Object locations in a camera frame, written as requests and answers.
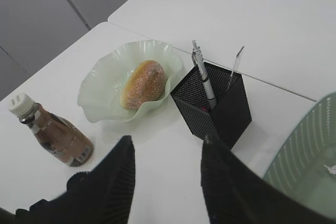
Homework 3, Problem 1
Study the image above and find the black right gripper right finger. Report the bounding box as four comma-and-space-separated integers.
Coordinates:
201, 134, 335, 223

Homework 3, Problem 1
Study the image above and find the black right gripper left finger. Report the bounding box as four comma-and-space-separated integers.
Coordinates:
1, 135, 135, 223

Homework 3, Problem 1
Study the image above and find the brown Nescafe coffee bottle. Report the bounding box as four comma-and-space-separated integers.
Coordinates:
8, 93, 94, 167

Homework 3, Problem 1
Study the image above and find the white paper ball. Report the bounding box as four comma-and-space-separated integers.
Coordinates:
324, 165, 336, 175

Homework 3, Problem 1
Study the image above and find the sugared bread roll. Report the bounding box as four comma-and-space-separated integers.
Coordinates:
120, 60, 166, 110

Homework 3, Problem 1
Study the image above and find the grey grip ballpoint pen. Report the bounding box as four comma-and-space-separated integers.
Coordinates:
192, 40, 217, 110

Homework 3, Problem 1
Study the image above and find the clear plastic ruler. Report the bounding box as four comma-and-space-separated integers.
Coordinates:
227, 46, 245, 90

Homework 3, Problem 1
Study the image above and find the pale green plastic basket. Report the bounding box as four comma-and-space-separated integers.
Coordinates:
263, 93, 335, 219

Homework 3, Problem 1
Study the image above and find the black mesh pen holder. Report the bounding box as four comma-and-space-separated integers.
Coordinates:
171, 62, 252, 148

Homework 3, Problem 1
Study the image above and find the pale green wavy glass plate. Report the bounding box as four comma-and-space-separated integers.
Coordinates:
77, 40, 183, 123

